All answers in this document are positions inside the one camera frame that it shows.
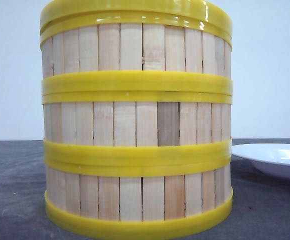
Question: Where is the three-bun bamboo steamer tier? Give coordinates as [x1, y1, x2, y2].
[44, 101, 232, 172]

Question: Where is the one-bun bamboo steamer tier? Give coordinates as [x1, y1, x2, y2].
[40, 16, 233, 104]

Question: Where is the yellow bamboo steamer lid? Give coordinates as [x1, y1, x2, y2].
[40, 0, 233, 43]

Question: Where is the two-bun bottom steamer tier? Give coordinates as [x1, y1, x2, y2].
[44, 152, 233, 240]

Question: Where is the white plate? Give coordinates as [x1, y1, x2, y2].
[232, 143, 290, 180]

